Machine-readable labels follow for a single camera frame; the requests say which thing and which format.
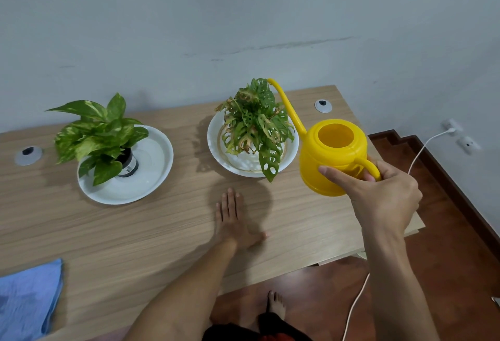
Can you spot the person's left hand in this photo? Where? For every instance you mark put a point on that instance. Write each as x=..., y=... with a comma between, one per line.
x=234, y=227

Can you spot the person's right hand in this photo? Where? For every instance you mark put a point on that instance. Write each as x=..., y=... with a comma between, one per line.
x=386, y=200

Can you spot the yellow watering can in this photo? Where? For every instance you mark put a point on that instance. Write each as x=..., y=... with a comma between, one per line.
x=312, y=172

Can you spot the holey-leaf monstera plant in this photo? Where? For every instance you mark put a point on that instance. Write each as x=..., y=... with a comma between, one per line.
x=254, y=126

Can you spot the green pothos plant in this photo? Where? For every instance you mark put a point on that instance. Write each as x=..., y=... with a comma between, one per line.
x=97, y=137

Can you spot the blue cleaning cloth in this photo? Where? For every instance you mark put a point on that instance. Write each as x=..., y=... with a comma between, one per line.
x=27, y=301

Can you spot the person's right forearm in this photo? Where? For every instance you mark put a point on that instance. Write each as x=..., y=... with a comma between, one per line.
x=398, y=290

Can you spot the person's left forearm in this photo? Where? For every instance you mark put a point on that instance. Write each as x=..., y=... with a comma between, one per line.
x=183, y=297

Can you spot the person's right foot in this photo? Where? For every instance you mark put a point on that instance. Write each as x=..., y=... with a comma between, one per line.
x=276, y=307

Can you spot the plain white dish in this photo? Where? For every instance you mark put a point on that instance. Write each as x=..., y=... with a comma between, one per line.
x=152, y=172

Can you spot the phone on floor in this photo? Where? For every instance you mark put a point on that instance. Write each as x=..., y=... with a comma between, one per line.
x=496, y=301

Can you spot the white wall socket with plug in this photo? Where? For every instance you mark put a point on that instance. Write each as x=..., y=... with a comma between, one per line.
x=452, y=124

